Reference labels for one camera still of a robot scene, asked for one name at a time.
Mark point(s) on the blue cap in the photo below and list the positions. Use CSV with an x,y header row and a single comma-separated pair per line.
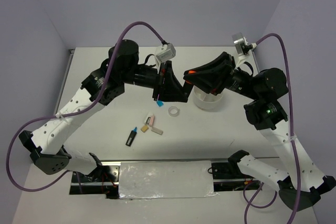
x,y
160,103

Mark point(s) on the clear tape roll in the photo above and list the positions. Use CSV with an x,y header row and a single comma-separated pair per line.
x,y
173,111

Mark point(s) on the grey rectangular eraser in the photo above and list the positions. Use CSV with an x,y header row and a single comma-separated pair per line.
x,y
156,130

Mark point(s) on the orange black highlighter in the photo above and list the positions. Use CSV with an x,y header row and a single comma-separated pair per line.
x,y
187,87

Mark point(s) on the tan square eraser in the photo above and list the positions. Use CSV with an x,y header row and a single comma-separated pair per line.
x,y
144,128

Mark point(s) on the black mounting rail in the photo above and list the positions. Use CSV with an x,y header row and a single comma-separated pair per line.
x,y
107,184

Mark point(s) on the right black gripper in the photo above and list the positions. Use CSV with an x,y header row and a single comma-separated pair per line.
x,y
211,82

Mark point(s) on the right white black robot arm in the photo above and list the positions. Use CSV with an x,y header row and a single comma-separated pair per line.
x,y
301,184

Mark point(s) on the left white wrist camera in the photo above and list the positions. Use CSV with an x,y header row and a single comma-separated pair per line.
x,y
164,53

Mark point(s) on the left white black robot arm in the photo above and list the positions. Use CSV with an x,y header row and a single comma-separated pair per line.
x,y
101,87

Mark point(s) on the pink eraser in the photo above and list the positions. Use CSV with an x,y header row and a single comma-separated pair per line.
x,y
151,120

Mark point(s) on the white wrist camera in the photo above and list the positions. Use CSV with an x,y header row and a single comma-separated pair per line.
x,y
243,48
164,53

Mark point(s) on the blue black highlighter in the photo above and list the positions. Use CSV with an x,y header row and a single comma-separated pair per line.
x,y
131,137

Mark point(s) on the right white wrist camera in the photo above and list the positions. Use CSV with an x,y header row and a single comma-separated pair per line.
x,y
243,48

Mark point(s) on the white round divided container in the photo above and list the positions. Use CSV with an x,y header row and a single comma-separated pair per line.
x,y
206,101

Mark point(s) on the white small eraser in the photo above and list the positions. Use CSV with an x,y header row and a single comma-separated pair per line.
x,y
146,119

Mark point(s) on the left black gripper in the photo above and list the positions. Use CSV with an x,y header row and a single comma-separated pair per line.
x,y
170,88

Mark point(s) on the silver foil sheet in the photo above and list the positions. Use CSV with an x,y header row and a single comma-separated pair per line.
x,y
156,180

